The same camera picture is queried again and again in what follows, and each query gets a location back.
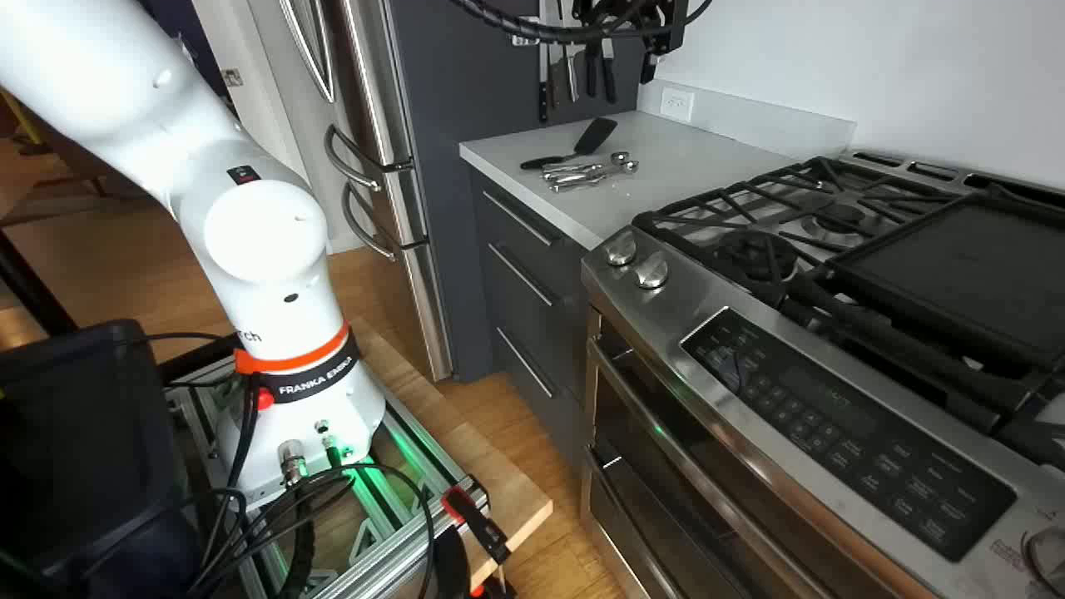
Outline black handled kitchen knife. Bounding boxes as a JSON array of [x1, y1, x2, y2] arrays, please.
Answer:
[[535, 30, 555, 123], [598, 33, 618, 107], [562, 37, 583, 107]]

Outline lowest grey drawer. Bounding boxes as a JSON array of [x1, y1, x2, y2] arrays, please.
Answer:
[[473, 313, 592, 476]]

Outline black metal leg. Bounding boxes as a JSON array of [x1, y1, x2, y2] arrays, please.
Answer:
[[0, 227, 81, 342]]

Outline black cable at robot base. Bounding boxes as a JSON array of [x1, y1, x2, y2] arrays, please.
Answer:
[[252, 460, 446, 599]]

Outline wooden robot platform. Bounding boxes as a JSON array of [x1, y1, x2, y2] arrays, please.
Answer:
[[330, 319, 555, 594]]

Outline lowest drawer metal handle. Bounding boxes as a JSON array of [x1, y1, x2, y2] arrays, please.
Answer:
[[492, 323, 555, 403]]

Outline black stove control panel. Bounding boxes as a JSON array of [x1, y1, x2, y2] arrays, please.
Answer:
[[678, 308, 1022, 564]]

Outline metal measuring spoons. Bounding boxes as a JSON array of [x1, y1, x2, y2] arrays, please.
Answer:
[[544, 148, 643, 192]]

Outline tall dark grey cabinet panel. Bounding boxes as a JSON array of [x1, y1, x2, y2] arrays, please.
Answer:
[[386, 0, 645, 388]]

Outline black stove griddle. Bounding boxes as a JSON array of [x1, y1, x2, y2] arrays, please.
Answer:
[[828, 192, 1065, 377]]

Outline stainless steel refrigerator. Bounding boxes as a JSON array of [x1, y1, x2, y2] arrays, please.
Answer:
[[195, 0, 461, 388]]

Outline black spatula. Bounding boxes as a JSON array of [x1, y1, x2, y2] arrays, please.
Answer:
[[515, 115, 618, 175]]

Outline deep grey drawer with cookware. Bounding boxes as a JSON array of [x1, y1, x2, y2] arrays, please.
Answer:
[[470, 231, 592, 403]]

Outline stainless steel stove range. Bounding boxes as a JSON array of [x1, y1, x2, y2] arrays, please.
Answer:
[[579, 148, 1065, 599]]

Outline silver stove knob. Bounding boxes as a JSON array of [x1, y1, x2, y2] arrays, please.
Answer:
[[634, 249, 672, 294], [602, 231, 643, 269]]

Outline red and black clamp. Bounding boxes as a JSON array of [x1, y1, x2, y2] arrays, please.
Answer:
[[441, 479, 515, 599]]

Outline cookware drawer metal handle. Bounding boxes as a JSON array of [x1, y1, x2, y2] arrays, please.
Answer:
[[482, 239, 555, 313]]

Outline shallow drawer metal handle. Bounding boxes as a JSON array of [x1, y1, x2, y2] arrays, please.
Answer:
[[481, 188, 555, 249]]

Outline white wall outlet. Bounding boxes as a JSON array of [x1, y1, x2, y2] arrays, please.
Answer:
[[658, 85, 698, 127]]

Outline oven door handle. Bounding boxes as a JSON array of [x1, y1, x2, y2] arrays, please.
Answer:
[[592, 337, 837, 599]]

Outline curved refrigerator handle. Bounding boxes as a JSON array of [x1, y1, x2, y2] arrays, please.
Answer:
[[339, 179, 434, 264], [324, 123, 416, 192]]

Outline black overhead cable loop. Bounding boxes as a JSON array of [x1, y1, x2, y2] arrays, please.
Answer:
[[446, 0, 714, 53]]

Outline black cast iron burner grate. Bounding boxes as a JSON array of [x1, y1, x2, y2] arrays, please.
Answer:
[[637, 155, 968, 297]]

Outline black equipment box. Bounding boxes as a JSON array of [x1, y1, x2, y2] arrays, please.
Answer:
[[0, 319, 209, 599]]

